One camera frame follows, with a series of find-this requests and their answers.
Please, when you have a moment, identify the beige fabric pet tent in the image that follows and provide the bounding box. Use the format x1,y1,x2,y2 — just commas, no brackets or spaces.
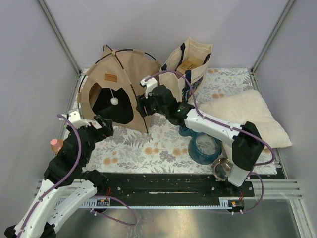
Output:
77,50,161,127

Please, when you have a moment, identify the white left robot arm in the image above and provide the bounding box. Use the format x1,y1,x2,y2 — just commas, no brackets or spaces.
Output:
4,111,113,238

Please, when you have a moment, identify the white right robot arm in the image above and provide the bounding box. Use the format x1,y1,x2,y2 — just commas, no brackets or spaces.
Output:
136,84,264,196

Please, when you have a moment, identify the teal double pet bowl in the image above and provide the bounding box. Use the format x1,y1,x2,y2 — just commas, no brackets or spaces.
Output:
179,127,222,165

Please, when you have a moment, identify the steel pet bowl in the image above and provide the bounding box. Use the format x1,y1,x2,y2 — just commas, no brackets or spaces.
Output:
211,157,233,181

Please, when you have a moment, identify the white pompom toy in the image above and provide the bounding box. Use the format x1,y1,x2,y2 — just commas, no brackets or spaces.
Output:
110,97,119,105

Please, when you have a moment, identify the cream canvas tote bag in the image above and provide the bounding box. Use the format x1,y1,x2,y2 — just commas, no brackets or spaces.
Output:
159,38,213,102

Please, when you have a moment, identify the floral patterned mat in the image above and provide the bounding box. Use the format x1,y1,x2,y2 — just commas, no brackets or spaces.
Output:
53,67,278,174

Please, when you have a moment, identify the brown cardboard box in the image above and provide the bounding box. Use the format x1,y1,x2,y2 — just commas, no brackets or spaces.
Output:
176,57,203,74

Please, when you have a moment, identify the pink cap juice bottle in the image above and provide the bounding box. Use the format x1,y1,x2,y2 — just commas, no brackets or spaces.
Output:
50,138,64,154

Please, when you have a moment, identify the cream fluffy pillow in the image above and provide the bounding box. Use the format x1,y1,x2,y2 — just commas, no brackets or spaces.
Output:
199,90,292,148

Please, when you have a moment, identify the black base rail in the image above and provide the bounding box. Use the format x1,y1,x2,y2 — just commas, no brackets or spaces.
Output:
97,173,255,200

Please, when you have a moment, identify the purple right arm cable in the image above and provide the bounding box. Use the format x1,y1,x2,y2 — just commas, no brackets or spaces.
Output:
143,71,275,216

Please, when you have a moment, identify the white slotted cable duct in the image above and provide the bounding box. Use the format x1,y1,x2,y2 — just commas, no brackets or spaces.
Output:
79,194,231,209

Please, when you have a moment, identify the aluminium frame rail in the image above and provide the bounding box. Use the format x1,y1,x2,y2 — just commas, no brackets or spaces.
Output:
34,179,303,199

